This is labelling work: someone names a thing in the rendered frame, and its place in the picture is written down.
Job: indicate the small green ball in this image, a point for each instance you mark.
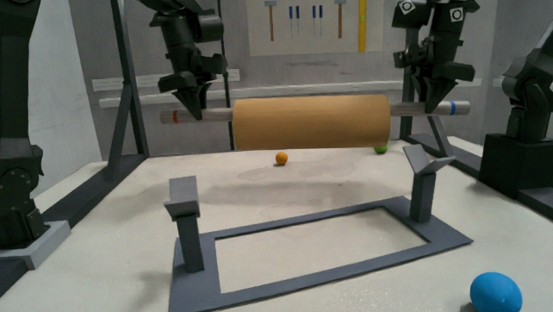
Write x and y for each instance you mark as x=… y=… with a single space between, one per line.
x=381 y=149

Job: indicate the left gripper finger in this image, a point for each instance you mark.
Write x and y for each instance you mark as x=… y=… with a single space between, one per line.
x=422 y=88
x=436 y=92

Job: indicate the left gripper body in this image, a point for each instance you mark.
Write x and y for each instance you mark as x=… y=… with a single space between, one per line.
x=444 y=49

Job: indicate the grey metal bar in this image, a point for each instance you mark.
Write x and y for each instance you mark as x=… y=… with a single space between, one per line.
x=396 y=109

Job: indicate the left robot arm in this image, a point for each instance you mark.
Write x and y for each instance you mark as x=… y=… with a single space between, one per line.
x=527 y=79

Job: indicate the tan cardboard tube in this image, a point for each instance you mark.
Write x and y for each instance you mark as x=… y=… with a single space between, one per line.
x=311 y=122

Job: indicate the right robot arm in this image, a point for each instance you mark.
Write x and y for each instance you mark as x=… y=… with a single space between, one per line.
x=20 y=163

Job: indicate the blue egg-shaped object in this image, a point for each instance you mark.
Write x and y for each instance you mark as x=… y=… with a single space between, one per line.
x=495 y=292

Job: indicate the orange ball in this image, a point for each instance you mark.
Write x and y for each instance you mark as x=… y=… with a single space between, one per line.
x=281 y=158

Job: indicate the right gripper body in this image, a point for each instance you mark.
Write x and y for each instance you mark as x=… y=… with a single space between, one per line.
x=180 y=61

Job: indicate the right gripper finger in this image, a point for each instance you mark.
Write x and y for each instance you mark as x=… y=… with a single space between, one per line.
x=190 y=100
x=203 y=95

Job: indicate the grey rack with two cradles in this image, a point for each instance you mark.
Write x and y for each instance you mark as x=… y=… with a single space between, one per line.
x=196 y=283

